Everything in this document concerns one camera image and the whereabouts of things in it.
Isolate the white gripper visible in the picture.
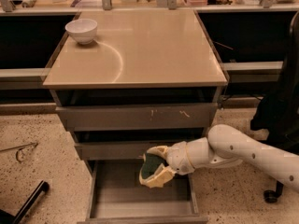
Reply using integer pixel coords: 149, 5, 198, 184
139, 141, 194, 189

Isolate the green and yellow sponge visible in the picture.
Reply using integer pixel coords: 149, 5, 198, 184
141, 153, 165, 179

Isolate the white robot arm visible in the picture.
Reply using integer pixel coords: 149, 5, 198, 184
139, 124, 299, 191

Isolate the grey open bottom drawer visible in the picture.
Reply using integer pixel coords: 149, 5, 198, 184
78, 160, 208, 224

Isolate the grey middle drawer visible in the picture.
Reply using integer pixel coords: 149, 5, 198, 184
75, 141, 176, 161

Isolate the grey drawer cabinet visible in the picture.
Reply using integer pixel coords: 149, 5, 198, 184
42, 8, 229, 224

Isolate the grey top drawer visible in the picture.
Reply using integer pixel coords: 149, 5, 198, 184
56, 103, 218, 132

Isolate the black office chair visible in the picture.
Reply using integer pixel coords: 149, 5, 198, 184
249, 11, 299, 203

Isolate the white ceramic bowl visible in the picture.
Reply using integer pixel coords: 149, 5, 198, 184
65, 19, 97, 44

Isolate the metal wire tool on floor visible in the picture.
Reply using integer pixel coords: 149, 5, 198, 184
0, 142, 38, 163

